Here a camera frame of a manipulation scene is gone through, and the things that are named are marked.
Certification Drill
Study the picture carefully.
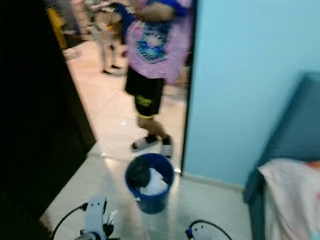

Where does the pink pillow with orange print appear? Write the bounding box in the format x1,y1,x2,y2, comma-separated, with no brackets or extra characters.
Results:
257,158,320,240

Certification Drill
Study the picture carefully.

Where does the blue plastic bucket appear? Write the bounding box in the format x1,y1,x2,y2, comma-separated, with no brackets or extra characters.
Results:
124,153,176,215

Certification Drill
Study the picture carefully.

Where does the black crumpled garment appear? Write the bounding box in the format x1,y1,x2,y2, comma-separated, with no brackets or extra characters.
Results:
127,159,153,191

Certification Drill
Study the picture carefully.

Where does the beige skirting board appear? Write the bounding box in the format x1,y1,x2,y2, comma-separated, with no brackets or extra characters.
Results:
181,171,248,193

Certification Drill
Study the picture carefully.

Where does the dark wooden door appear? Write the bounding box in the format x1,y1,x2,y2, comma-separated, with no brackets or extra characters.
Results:
0,0,97,240

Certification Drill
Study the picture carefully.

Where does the clothes drying rack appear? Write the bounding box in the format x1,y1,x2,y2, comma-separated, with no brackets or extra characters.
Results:
75,0,133,76

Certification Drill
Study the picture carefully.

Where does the person in purple shirt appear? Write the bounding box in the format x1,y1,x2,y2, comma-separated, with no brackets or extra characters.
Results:
122,0,195,158

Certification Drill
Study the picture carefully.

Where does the blue-grey fabric headboard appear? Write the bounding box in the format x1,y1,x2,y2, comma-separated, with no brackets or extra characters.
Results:
242,71,320,240

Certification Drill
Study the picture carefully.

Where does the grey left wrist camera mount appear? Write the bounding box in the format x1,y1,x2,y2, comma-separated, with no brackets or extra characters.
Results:
82,196,107,240

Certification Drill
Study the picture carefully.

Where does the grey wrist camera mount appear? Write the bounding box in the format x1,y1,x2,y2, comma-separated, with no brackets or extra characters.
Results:
186,222,215,240
82,196,107,240

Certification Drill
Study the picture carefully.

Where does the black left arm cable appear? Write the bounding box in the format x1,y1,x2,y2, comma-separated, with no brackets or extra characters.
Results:
51,203,88,240

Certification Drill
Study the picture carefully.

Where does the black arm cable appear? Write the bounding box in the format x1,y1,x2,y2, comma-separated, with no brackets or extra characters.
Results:
51,203,88,240
189,219,234,240

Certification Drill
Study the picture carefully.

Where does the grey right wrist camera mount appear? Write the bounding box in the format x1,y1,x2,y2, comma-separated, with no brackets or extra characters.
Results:
186,222,215,240

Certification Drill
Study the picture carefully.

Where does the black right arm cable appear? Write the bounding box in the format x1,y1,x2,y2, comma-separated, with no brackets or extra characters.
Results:
189,219,234,240

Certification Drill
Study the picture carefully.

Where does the dark door frame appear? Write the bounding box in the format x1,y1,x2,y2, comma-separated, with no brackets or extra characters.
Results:
180,0,201,177

